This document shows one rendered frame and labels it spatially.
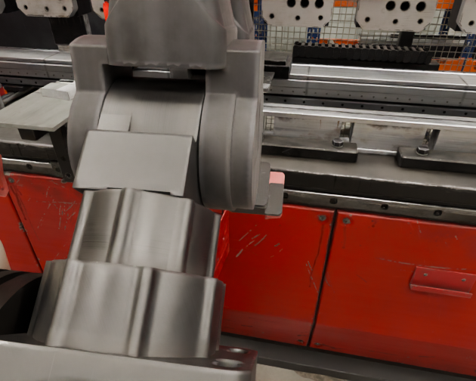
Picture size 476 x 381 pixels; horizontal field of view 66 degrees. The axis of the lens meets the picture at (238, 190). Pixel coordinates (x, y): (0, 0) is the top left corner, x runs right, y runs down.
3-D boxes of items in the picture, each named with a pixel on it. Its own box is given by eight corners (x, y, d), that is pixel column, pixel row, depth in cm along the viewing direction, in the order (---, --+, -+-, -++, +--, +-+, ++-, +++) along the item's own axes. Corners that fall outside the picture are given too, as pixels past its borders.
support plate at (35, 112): (-19, 125, 83) (-21, 120, 82) (51, 85, 104) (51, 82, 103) (54, 131, 80) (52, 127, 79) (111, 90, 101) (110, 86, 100)
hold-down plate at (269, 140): (237, 151, 96) (237, 141, 94) (241, 142, 100) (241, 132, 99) (356, 163, 91) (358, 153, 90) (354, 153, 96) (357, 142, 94)
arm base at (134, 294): (-79, 376, 14) (246, 424, 12) (-10, 171, 16) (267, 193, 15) (52, 353, 22) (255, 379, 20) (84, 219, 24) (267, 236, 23)
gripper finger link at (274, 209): (236, 193, 59) (233, 160, 50) (282, 196, 58) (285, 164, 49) (231, 233, 55) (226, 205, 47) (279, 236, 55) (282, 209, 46)
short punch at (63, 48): (57, 53, 99) (47, 13, 93) (61, 51, 100) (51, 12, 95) (91, 54, 97) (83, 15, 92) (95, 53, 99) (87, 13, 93)
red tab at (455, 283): (410, 289, 100) (418, 271, 96) (409, 283, 102) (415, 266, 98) (470, 298, 98) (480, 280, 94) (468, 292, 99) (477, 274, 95)
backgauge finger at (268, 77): (239, 94, 100) (239, 75, 97) (255, 66, 121) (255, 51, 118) (283, 97, 98) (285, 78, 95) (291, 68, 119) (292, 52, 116)
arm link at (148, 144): (63, 218, 17) (177, 229, 16) (110, 37, 20) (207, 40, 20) (133, 251, 26) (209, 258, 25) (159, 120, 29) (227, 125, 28)
